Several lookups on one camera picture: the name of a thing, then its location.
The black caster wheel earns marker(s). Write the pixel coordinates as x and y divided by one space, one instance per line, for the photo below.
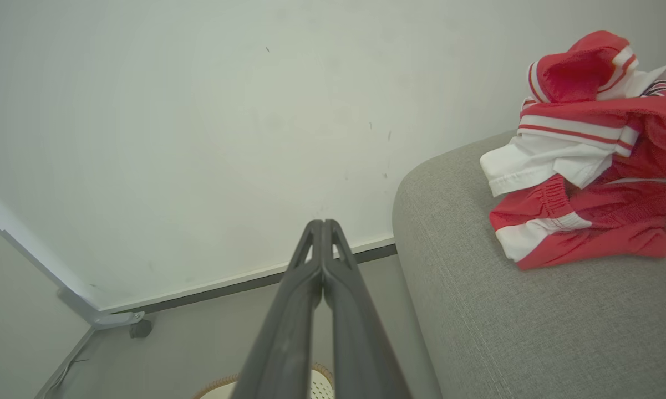
141 329

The red shorts with white stripes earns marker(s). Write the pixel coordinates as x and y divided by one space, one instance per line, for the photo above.
604 233

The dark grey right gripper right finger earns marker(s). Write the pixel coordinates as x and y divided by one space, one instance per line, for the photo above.
360 343

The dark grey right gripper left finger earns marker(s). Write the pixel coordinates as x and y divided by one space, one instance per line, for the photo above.
283 343

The white and black baseboard strip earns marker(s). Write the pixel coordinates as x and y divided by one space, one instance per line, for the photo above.
244 279

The grey fabric sofa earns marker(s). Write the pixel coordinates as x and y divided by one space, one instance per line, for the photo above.
532 321

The red and white jersey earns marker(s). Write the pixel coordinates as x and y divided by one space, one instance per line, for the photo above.
576 119

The white perforated laundry basket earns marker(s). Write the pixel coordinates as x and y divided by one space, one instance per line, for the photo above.
321 385

